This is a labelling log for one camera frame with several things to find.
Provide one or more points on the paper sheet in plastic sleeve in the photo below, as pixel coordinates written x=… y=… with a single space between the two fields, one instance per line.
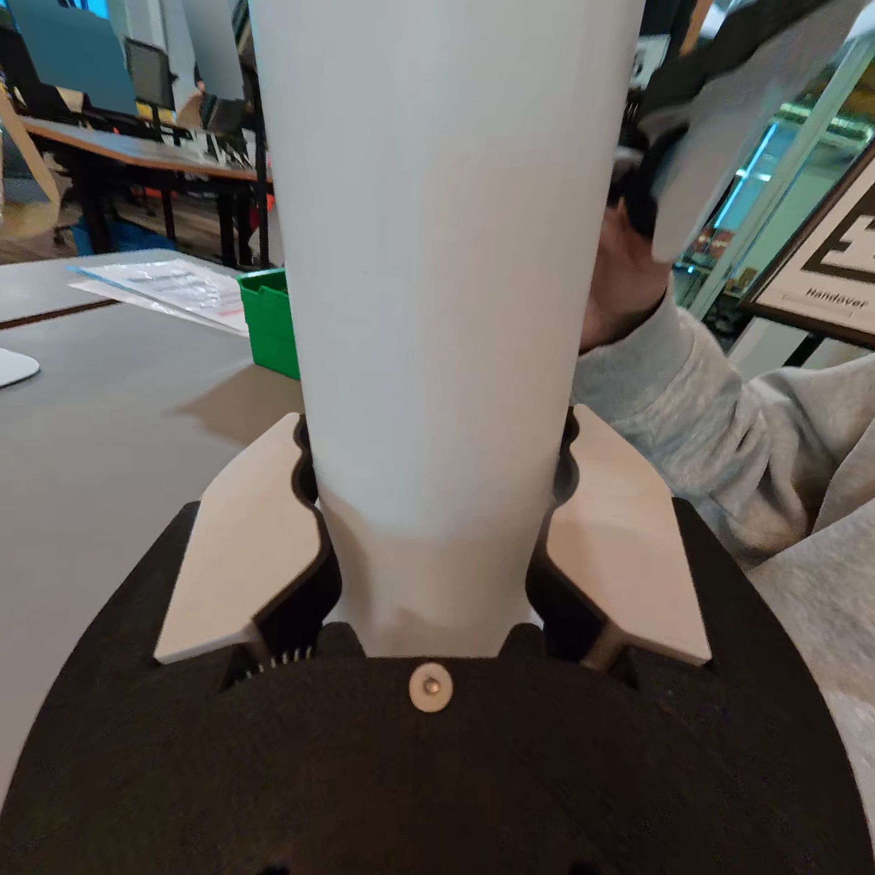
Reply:
x=171 y=290

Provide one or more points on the wooden-edged office table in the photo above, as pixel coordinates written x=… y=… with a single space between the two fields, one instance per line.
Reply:
x=137 y=154

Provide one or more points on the person's right hand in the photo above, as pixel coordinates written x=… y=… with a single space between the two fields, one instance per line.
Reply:
x=622 y=287

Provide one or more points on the person's grey sweatshirt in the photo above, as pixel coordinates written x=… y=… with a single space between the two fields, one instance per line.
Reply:
x=834 y=649

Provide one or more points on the white bottle black cap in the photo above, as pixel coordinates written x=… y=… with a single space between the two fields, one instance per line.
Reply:
x=437 y=273

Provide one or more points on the black framed grey screen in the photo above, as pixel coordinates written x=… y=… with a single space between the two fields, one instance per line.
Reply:
x=149 y=72

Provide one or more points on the grey desk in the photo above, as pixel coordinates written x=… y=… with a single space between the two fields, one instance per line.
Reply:
x=123 y=444

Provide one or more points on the person's right forearm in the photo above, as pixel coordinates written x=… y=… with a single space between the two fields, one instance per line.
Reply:
x=718 y=437

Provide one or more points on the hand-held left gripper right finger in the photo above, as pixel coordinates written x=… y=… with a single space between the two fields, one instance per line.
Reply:
x=629 y=547

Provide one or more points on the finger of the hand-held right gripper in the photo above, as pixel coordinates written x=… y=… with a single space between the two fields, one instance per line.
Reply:
x=711 y=150

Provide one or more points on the white monitor stand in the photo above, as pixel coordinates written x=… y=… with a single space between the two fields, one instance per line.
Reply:
x=13 y=368

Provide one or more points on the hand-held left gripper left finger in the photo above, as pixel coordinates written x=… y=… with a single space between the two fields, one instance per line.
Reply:
x=239 y=547

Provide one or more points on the green storage bin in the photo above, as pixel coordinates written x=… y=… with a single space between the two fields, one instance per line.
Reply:
x=273 y=328

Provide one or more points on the framed marker sign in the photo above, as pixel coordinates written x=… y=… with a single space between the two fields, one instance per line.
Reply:
x=834 y=273

